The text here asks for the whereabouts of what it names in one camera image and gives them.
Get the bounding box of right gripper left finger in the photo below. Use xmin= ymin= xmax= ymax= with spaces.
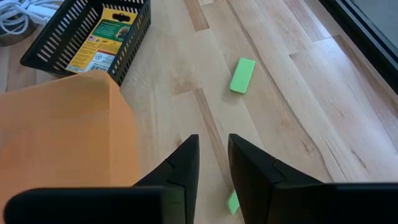
xmin=2 ymin=134 xmax=200 ymax=224

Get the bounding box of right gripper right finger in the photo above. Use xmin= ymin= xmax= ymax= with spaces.
xmin=228 ymin=133 xmax=398 ymax=224

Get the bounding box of green eraser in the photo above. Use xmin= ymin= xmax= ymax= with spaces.
xmin=226 ymin=189 xmax=241 ymax=216
xmin=229 ymin=57 xmax=257 ymax=95

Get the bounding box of orange mesh zipper pouch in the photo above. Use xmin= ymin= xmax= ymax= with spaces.
xmin=0 ymin=70 xmax=139 ymax=208

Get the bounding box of yellow crayon box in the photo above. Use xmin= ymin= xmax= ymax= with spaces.
xmin=65 ymin=7 xmax=139 ymax=74

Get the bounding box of black slotted plastic basket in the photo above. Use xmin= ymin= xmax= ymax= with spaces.
xmin=20 ymin=0 xmax=152 ymax=86

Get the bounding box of black aluminium table frame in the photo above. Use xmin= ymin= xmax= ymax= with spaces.
xmin=318 ymin=0 xmax=398 ymax=94

